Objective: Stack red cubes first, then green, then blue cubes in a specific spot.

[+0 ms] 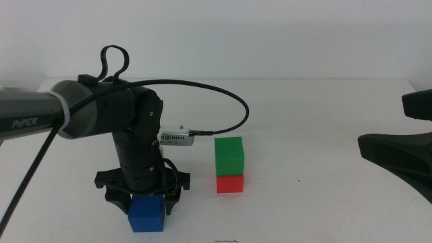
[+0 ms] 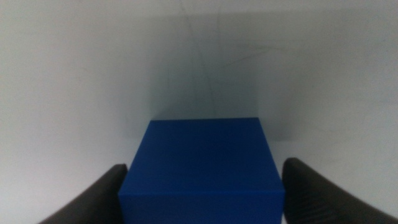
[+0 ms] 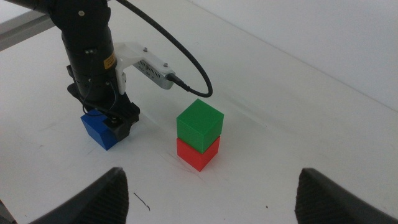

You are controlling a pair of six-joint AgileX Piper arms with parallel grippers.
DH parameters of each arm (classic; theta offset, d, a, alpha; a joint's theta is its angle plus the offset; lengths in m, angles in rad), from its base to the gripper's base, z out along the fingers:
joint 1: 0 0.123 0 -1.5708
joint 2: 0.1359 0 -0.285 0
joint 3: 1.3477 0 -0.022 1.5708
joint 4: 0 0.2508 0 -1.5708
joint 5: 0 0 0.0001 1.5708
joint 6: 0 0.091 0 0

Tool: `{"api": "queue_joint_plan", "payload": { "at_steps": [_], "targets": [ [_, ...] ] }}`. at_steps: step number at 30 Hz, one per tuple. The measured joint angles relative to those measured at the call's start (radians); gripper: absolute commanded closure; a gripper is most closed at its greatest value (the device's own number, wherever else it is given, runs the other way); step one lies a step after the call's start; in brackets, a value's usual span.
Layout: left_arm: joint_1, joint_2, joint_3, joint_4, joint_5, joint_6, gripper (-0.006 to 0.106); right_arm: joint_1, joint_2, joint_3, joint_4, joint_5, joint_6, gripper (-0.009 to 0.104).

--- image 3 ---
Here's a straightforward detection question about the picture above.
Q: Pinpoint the blue cube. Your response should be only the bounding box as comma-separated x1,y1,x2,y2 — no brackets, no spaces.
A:
80,108,119,151

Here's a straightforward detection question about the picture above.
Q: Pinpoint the grey metal frame rail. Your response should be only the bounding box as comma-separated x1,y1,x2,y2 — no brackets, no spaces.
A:
0,12,62,52

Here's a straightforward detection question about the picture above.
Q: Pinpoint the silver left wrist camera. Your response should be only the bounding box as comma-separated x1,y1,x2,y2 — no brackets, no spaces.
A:
132,59,176,91

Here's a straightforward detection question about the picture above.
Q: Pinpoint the black left camera cable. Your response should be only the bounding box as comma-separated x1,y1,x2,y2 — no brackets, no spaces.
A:
116,0,214,98

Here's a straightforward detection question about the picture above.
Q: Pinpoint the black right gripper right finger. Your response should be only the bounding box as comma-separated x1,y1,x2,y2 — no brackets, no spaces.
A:
294,167,397,224

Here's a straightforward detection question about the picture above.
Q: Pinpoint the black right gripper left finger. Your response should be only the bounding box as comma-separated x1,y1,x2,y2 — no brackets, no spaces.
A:
29,167,129,224

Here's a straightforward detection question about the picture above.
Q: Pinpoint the green cube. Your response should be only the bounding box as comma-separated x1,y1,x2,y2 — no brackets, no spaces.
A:
175,98,225,155

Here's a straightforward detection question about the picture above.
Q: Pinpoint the thin black left gripper wire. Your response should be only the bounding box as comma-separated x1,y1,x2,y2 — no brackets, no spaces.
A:
81,49,118,118

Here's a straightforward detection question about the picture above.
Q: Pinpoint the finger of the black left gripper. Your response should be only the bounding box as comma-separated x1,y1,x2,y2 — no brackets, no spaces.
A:
103,116,134,143

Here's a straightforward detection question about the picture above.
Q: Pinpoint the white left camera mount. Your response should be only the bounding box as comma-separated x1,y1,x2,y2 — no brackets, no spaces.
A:
113,41,170,96

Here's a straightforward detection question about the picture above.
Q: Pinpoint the red cube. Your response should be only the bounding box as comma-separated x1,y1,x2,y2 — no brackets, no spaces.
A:
176,136,221,172

